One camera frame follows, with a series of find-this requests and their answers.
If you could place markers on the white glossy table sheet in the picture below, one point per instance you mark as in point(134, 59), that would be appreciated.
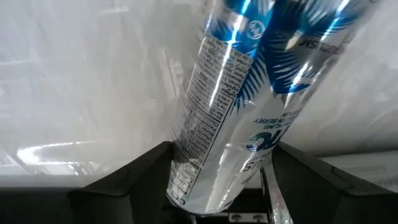
point(77, 77)

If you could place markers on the tall silver blue can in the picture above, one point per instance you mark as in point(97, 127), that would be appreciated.
point(236, 140)

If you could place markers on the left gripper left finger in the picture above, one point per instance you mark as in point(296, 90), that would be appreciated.
point(93, 205)

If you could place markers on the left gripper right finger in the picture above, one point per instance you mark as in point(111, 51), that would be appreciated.
point(326, 199)

